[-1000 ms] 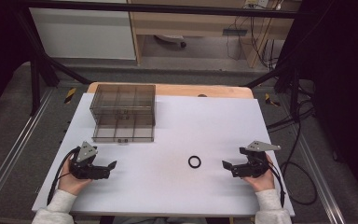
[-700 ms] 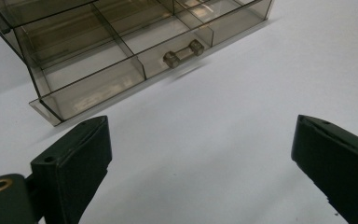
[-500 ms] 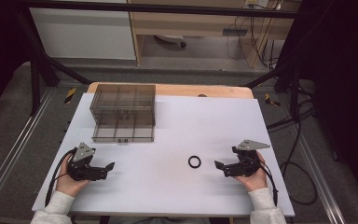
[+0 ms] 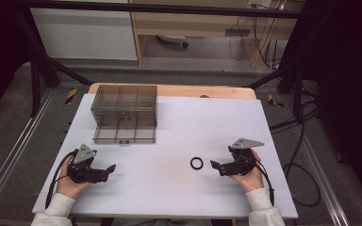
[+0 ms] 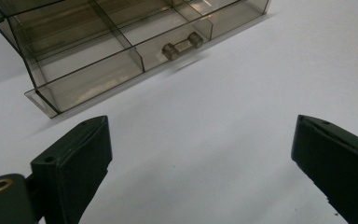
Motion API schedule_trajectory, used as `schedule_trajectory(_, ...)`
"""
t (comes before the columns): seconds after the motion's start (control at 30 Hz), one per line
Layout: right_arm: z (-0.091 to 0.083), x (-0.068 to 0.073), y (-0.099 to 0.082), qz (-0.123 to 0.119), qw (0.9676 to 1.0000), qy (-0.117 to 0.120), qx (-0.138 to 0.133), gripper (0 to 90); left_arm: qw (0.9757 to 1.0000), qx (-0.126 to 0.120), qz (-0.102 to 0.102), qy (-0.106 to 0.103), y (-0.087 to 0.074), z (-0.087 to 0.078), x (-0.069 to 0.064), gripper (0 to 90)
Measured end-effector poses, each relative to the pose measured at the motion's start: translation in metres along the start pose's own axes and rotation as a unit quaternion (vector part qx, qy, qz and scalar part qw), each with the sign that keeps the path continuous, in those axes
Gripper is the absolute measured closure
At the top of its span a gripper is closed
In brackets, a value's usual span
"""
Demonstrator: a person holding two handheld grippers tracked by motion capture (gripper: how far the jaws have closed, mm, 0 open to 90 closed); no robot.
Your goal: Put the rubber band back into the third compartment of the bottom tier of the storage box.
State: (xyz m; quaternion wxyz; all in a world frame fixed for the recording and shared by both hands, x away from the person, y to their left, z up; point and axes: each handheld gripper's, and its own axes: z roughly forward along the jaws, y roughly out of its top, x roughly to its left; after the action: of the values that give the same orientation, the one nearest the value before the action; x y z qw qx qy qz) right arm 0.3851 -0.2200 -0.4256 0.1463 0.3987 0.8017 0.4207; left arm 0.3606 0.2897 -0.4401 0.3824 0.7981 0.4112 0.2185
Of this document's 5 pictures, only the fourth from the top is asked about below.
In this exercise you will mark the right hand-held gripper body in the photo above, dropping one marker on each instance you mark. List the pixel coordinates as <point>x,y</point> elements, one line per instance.
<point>242,164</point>

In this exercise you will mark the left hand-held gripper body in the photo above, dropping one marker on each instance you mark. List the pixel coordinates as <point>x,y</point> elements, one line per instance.
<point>83,172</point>

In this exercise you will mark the smoky transparent drawer organizer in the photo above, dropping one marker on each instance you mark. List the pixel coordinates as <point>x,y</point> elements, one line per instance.
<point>122,97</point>

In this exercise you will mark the person's right hand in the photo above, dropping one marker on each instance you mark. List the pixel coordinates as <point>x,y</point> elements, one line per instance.
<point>251,180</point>

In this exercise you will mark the person's left hand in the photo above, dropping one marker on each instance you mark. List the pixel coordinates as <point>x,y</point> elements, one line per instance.
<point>66,186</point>

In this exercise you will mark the white board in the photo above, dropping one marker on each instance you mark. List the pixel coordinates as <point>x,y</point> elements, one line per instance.
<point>169,188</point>

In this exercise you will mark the yellow black tape strip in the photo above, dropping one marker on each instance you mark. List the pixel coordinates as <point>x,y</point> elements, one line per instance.
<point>275,102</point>
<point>70,96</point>

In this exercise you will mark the wooden table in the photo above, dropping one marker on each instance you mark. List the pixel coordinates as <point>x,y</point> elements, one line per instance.
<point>182,91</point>

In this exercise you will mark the black metal stand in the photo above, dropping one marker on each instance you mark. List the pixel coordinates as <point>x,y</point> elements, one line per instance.
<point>36,84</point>
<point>298,91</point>

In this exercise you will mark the grey power strip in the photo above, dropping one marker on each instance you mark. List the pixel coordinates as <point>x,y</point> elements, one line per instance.
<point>237,32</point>

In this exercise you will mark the office chair base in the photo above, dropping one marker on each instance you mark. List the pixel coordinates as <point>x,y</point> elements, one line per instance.
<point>171,38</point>

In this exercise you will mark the wooden desk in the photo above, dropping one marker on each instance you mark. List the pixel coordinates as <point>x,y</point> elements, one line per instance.
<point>201,23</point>

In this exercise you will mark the white cabinet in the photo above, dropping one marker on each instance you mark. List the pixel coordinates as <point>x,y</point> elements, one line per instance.
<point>85,34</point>

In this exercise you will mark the dark curtain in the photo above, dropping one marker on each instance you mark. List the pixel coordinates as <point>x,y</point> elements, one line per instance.
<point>348,78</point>
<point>0,47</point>

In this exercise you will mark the aluminium rail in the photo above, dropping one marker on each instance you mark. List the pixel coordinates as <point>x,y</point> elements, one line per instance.
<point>15,150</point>
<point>323,185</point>

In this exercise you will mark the black frame crossbar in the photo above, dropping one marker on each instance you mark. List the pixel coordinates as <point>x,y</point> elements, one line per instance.
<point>157,8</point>

